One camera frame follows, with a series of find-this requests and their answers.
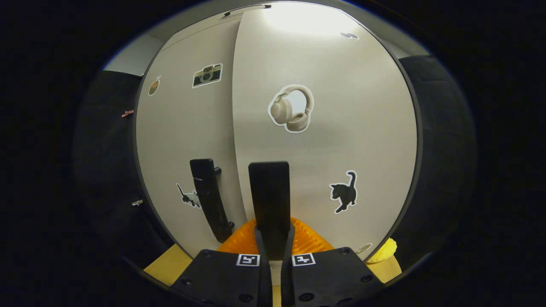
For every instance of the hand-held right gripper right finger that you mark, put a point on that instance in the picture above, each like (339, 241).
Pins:
(332, 277)

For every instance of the beige cabinet door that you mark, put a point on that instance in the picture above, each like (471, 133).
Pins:
(354, 136)
(187, 136)

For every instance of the yellow cloth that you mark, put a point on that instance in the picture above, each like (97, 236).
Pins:
(384, 250)

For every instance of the beige cabinet top drawer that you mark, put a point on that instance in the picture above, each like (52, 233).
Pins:
(200, 30)

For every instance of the beige double-door shoe cabinet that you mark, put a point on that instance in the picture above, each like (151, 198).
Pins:
(419, 128)

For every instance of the white clip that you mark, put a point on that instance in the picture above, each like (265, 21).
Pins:
(137, 202)

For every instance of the red clip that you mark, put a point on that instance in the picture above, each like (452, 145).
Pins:
(127, 113)

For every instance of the black backdrop cloth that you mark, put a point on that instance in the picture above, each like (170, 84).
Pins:
(106, 162)
(443, 149)

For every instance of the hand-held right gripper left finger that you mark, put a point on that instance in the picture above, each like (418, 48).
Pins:
(222, 277)

